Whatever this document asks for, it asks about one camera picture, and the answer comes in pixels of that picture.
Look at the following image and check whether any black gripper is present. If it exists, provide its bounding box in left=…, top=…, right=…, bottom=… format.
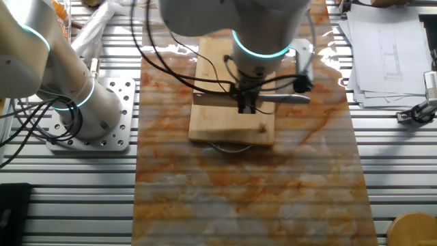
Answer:
left=231, top=80, right=262, bottom=115

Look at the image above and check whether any steel cleaver knife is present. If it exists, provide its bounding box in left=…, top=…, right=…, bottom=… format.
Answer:
left=193, top=92, right=311, bottom=107

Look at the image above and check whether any wooden cutting board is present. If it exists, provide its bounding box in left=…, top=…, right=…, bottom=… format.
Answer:
left=188, top=37, right=277, bottom=154

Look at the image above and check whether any orange marble pattern mat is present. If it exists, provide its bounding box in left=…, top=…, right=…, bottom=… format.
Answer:
left=131, top=0, right=379, bottom=246

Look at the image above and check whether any stack of white papers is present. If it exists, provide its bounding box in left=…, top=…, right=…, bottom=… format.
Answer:
left=337, top=3, right=434, bottom=109

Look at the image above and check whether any clear plastic bag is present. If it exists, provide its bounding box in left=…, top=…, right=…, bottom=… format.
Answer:
left=70, top=0, right=144, bottom=59

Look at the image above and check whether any clear plastic fruit tray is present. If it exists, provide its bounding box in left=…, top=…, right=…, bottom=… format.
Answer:
left=47, top=0, right=73, bottom=44

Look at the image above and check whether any orange fruit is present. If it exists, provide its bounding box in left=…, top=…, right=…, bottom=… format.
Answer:
left=50, top=0, right=71, bottom=42

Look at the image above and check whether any black box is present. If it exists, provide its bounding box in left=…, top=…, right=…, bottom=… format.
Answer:
left=0, top=182, right=33, bottom=246

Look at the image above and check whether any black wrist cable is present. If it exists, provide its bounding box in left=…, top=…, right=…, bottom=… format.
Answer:
left=129, top=0, right=315, bottom=115

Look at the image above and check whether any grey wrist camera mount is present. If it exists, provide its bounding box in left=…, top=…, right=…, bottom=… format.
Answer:
left=290, top=38, right=315, bottom=94

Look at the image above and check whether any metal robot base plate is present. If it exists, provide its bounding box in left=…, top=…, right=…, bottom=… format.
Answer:
left=46, top=77, right=137, bottom=152

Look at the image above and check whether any metal cable connector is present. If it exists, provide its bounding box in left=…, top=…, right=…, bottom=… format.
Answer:
left=89, top=57, right=101, bottom=80

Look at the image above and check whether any black base cable bundle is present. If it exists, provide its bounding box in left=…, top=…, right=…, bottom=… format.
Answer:
left=0, top=97, right=85, bottom=169

